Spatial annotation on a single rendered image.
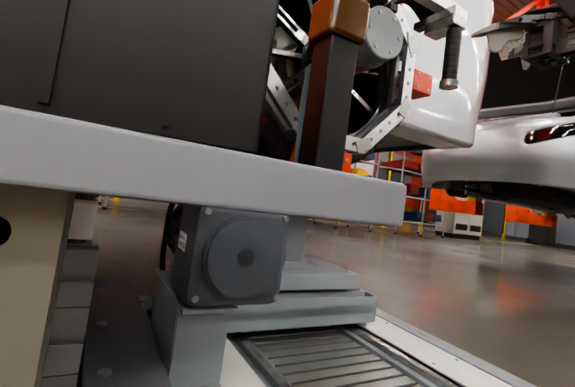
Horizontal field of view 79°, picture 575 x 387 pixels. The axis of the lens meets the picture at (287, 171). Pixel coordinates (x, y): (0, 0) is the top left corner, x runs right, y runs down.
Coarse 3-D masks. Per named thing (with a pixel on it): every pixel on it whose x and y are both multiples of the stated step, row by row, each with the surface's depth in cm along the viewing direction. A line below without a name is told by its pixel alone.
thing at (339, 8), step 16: (320, 0) 31; (336, 0) 29; (352, 0) 29; (320, 16) 30; (336, 16) 29; (352, 16) 29; (368, 16) 30; (320, 32) 30; (336, 32) 29; (352, 32) 29
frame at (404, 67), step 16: (384, 0) 104; (400, 16) 106; (416, 48) 109; (400, 64) 112; (272, 80) 85; (400, 80) 108; (272, 96) 85; (288, 96) 87; (400, 96) 107; (272, 112) 91; (288, 112) 87; (384, 112) 109; (400, 112) 106; (288, 128) 90; (368, 128) 105; (384, 128) 103; (352, 144) 97; (368, 144) 100
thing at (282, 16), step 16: (288, 0) 115; (304, 0) 103; (288, 16) 99; (288, 32) 100; (304, 32) 101; (304, 48) 102; (304, 64) 102; (384, 64) 115; (288, 80) 99; (368, 80) 122; (384, 80) 115; (352, 96) 111; (368, 96) 121; (384, 96) 114; (352, 112) 125; (368, 112) 114; (352, 128) 114
